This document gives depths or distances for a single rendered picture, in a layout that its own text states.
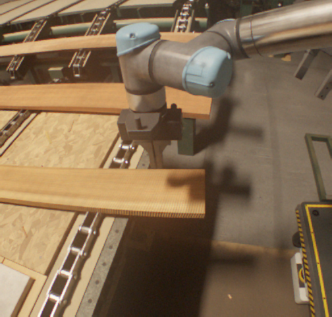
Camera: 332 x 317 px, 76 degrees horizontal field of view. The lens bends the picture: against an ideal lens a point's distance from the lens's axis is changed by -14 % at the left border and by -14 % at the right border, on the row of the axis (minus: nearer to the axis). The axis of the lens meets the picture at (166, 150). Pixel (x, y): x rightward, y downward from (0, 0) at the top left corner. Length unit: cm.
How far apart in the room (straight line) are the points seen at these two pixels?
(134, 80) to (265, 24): 23
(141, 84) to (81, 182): 43
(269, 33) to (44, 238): 73
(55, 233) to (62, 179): 17
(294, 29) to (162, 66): 21
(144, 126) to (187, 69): 13
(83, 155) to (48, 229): 30
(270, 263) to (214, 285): 36
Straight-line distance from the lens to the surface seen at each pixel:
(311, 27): 40
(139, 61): 39
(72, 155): 93
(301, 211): 139
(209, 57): 34
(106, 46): 159
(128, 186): 70
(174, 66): 36
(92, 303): 65
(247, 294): 148
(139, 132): 41
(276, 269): 156
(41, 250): 75
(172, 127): 48
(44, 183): 82
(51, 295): 67
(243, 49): 44
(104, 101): 107
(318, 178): 198
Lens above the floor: 142
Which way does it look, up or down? 45 degrees down
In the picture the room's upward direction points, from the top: 7 degrees counter-clockwise
